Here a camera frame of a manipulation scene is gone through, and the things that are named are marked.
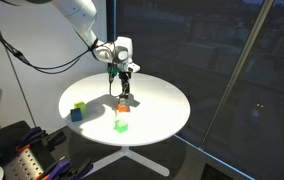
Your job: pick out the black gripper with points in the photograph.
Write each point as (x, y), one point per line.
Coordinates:
(124, 76)

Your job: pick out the gray block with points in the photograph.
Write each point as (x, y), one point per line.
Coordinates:
(124, 101)

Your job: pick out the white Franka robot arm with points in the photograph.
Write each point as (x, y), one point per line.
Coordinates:
(82, 16)

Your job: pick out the orange block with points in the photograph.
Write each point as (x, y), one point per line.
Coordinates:
(122, 108)

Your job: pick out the green block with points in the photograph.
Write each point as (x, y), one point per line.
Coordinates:
(121, 126)

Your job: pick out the lime yellow-green block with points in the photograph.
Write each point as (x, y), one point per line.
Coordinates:
(80, 106)

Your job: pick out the blue block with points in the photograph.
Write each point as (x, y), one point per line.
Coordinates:
(76, 115)

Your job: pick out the perforated metal plate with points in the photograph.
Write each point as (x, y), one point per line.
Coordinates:
(23, 165)

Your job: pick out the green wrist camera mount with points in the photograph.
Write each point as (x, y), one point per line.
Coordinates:
(112, 71)

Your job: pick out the white table pedestal base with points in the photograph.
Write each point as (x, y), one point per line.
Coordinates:
(128, 156)

